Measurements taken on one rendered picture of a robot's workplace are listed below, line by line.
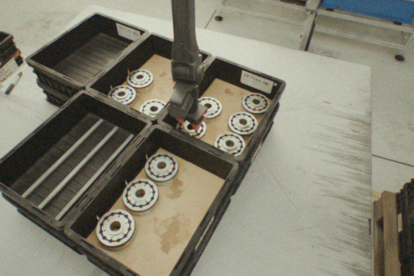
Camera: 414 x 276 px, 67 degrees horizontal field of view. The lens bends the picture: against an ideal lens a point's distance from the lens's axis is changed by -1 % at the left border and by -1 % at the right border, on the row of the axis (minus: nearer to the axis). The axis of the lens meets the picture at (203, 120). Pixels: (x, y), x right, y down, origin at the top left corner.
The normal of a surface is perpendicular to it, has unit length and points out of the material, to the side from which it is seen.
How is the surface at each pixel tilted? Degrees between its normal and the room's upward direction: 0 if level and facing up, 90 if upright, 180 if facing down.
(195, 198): 0
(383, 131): 0
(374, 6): 90
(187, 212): 0
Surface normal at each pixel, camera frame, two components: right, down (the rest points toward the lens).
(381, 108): 0.03, -0.65
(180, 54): -0.33, 0.60
